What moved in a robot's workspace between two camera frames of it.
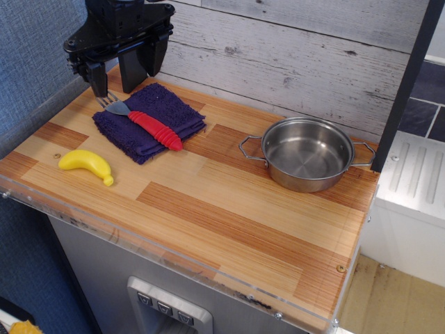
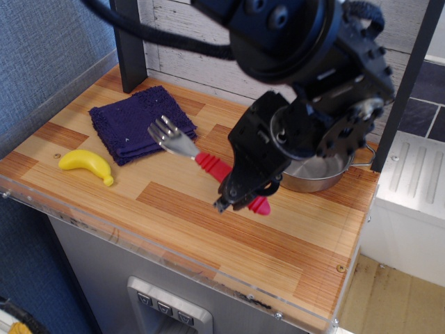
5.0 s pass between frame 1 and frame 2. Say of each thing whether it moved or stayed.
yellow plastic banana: stayed
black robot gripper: moved
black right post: stayed
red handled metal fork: moved
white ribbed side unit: stayed
